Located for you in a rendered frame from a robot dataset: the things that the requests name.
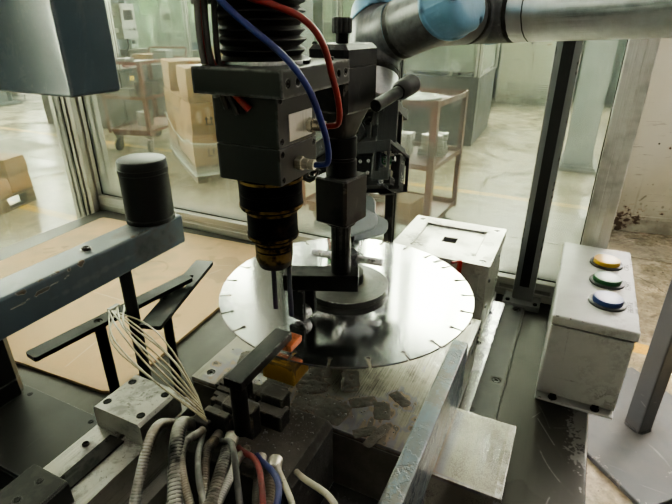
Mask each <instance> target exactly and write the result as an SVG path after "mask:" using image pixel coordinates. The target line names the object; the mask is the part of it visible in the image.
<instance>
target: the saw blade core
mask: <svg viewBox="0 0 672 504"><path fill-rule="evenodd" d="M382 242H383V241H380V240H372V239H365V240H362V241H360V246H359V247H358V249H357V251H358V255H361V256H367V257H374V258H381V259H383V260H384V263H383V266H374V265H368V264H361V263H358V264H361V265H366V266H369V267H372V268H374V269H376V270H378V271H380V272H381V273H383V274H384V275H385V276H386V278H387V280H388V293H387V295H386V297H385V298H384V299H383V300H382V301H381V302H379V303H377V304H375V305H373V306H371V307H367V308H363V309H357V310H337V309H331V308H326V307H323V306H320V305H318V304H316V313H315V314H312V315H311V316H310V317H309V318H308V319H306V320H305V321H304V322H303V321H300V320H298V319H295V318H293V317H290V316H289V307H288V291H284V290H283V273H284V270H280V271H276V278H277V295H278V309H273V293H272V277H271V271H267V270H264V269H262V268H261V267H260V265H259V263H258V261H257V259H256V256H255V257H253V258H252V259H250V260H248V261H246V262H245V263H243V264H242V265H241V266H240V267H238V268H237V269H236V270H235V271H234V272H232V274H231V275H230V276H229V277H228V278H227V281H225V283H224V284H223V286H222V289H221V291H220V295H219V296H220V297H219V308H220V312H221V315H222V318H223V320H224V322H225V323H226V325H227V326H228V327H229V329H230V330H231V331H232V332H234V334H235V335H236V336H237V337H239V338H240V339H241V340H242V341H244V342H245V343H247V344H248V345H250V346H252V347H253V348H255V347H256V346H257V345H258V344H259V343H260V342H261V341H262V340H263V339H264V338H265V337H266V336H267V335H269V334H270V333H271V332H272V331H273V330H274V329H275V328H279V329H283V330H286V331H290V332H292V333H296V334H299V335H302V341H301V342H300V343H299V345H298V346H297V347H296V348H295V349H294V350H293V351H292V352H287V351H284V350H281V351H280V352H279V353H278V354H277V355H276V356H275V357H276V358H277V357H278V356H279V355H280V354H283V358H282V360H286V361H288V360H289V359H290V357H291V356H292V353H296V354H294V355H293V357H292V358H291V359H290V362H293V363H297V364H302V365H307V366H314V367H321V368H327V365H328V359H332V360H331V363H330V368H333V369H365V368H369V366H368V363H367V360H366V359H370V365H371V368H376V367H384V366H390V365H396V364H400V363H404V362H408V359H409V360H410V361H412V360H415V359H418V358H421V357H424V356H426V355H429V354H431V353H433V352H435V351H437V350H439V349H440V348H443V347H445V346H446V345H448V344H449V343H451V342H452V341H453V340H454V339H456V338H457V337H458V336H459V335H460V334H461V333H462V332H463V331H464V330H465V329H466V327H467V326H468V324H469V322H470V321H471V318H472V315H473V311H474V297H473V293H472V290H471V288H470V286H469V284H468V283H467V281H465V279H464V278H463V277H462V275H461V274H460V273H459V272H457V271H456V270H455V269H454V268H453V267H450V265H448V264H447V263H445V262H444V261H441V262H438V263H433V261H437V260H440V259H438V258H437V257H435V256H431V255H430V254H428V253H426V252H423V251H420V250H418V249H415V248H412V247H408V246H405V245H401V244H396V243H392V242H386V241H384V242H383V244H382ZM306 243H307V244H308V245H306ZM306 243H305V242H304V241H302V242H297V243H293V258H292V266H326V265H330V264H331V259H328V258H321V257H314V256H312V255H311V250H312V249H319V250H326V251H331V240H330V238H327V239H316V240H309V241H306ZM381 244H382V245H381ZM405 249H406V250H405ZM247 268H249V269H247ZM442 268H445V269H442ZM234 281H236V282H234ZM456 281H458V282H456ZM228 296H230V297H228ZM463 296H464V297H463ZM230 312H233V313H230ZM462 312H463V313H462ZM450 327H451V328H454V329H451V328H450ZM241 328H244V329H241ZM430 342H434V344H433V343H430ZM436 345H437V346H436ZM401 353H405V356H406V357H407V358H408V359H407V358H406V357H405V356H404V355H403V354H401Z"/></svg>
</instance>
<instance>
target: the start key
mask: <svg viewBox="0 0 672 504"><path fill-rule="evenodd" d="M593 280H594V281H595V282H597V283H599V284H602V285H605V286H610V287H617V286H620V285H621V283H622V278H621V277H620V276H619V275H617V274H615V273H612V272H608V271H597V272H595V273H594V276H593Z"/></svg>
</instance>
